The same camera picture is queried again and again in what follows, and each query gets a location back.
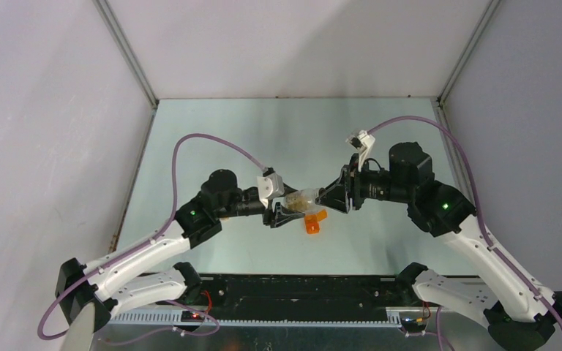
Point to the circuit board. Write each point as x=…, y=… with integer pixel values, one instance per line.
x=414, y=325
x=188, y=317

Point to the amber glass pill bottle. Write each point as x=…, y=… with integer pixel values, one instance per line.
x=303, y=201

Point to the orange pill organizer box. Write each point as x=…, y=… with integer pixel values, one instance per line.
x=312, y=221

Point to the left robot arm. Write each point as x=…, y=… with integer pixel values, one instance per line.
x=118, y=282

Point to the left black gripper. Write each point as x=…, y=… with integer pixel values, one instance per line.
x=280, y=216

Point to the right circuit board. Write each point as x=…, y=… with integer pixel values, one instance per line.
x=414, y=325

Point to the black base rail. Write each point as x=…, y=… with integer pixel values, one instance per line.
x=300, y=298

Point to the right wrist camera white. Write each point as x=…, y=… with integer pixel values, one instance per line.
x=363, y=142

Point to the left circuit board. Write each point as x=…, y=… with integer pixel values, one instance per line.
x=188, y=317

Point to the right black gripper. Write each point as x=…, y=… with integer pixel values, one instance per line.
x=348, y=186

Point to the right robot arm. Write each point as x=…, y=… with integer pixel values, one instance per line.
x=518, y=311

